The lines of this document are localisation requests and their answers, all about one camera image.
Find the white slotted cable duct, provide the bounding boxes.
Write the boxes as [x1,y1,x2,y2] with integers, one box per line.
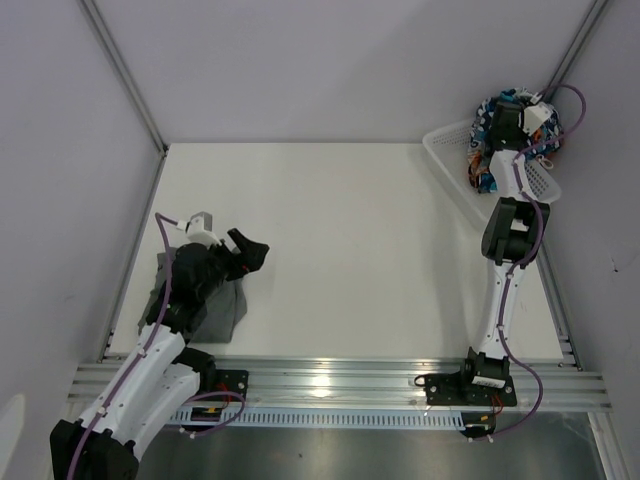
[164,407,464,430]

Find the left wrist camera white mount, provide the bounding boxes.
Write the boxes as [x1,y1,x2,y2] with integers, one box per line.
[185,211,219,248]

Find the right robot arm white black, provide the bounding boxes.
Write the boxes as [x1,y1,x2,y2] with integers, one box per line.
[456,100,550,404]

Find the colourful patterned shorts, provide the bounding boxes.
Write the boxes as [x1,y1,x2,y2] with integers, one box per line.
[467,87,564,194]

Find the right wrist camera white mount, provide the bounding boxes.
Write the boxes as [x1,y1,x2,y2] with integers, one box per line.
[521,103,553,135]

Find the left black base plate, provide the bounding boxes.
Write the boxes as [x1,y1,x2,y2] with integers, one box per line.
[198,369,249,402]

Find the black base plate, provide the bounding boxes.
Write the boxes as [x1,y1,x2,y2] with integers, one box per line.
[198,369,249,402]
[413,373,517,407]

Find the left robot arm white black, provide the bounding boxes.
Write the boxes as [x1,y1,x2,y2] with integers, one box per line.
[50,229,270,479]

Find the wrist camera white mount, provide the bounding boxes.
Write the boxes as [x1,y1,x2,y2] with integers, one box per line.
[521,103,553,135]
[185,211,219,248]

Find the white plastic basket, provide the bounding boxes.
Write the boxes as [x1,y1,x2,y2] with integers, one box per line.
[423,118,562,226]

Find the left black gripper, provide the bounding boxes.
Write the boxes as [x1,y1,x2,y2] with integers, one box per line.
[198,228,267,301]

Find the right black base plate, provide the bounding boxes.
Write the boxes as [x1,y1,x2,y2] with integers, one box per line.
[413,373,517,407]

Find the aluminium mounting rail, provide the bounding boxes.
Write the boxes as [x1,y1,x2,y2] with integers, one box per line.
[67,355,612,412]

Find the grey shorts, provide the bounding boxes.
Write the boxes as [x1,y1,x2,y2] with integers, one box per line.
[137,252,248,344]

